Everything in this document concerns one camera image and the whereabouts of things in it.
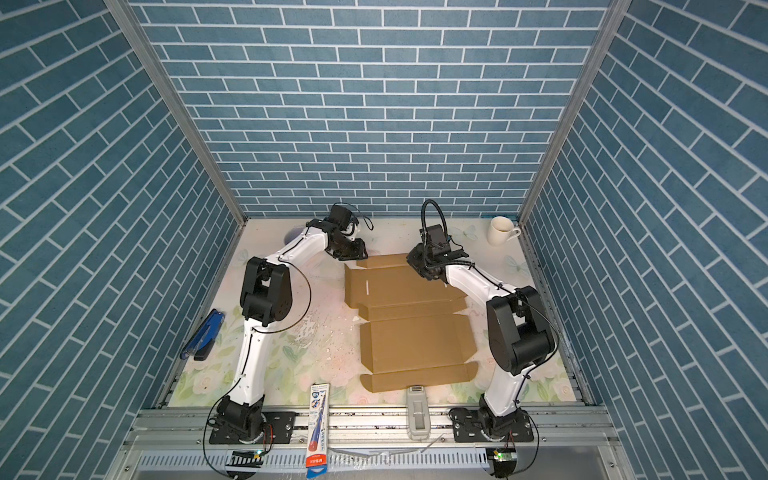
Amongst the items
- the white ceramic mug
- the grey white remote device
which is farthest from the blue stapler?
the white ceramic mug

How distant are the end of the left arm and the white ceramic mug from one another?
0.48 m

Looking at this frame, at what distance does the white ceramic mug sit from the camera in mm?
1081

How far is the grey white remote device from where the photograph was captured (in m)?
0.72

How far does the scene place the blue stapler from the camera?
0.86 metres

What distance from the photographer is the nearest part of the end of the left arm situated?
2.68 feet

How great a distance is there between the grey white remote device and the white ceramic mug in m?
0.59

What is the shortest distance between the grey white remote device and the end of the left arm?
0.43m

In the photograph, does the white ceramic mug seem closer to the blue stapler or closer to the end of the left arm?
the end of the left arm

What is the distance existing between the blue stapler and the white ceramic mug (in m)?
0.96
